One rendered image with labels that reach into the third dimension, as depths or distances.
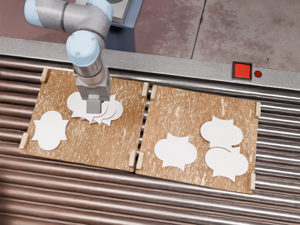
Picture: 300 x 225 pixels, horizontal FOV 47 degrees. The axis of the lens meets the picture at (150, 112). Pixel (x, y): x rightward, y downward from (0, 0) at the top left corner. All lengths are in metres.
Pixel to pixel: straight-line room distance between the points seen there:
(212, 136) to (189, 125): 0.09
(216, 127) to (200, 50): 1.32
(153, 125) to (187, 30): 1.45
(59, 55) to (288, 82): 0.92
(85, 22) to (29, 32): 1.86
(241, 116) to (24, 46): 0.91
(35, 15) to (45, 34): 1.74
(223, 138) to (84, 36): 0.65
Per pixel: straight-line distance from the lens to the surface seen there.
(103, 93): 1.00
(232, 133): 1.27
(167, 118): 1.27
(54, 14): 0.93
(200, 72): 1.38
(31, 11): 0.95
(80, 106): 1.28
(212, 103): 1.31
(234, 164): 1.24
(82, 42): 0.83
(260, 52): 2.62
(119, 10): 1.54
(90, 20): 0.89
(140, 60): 1.40
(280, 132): 1.36
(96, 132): 1.26
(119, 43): 1.79
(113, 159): 1.23
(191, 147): 1.23
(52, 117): 1.31
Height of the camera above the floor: 2.12
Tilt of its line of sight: 68 degrees down
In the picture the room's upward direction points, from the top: straight up
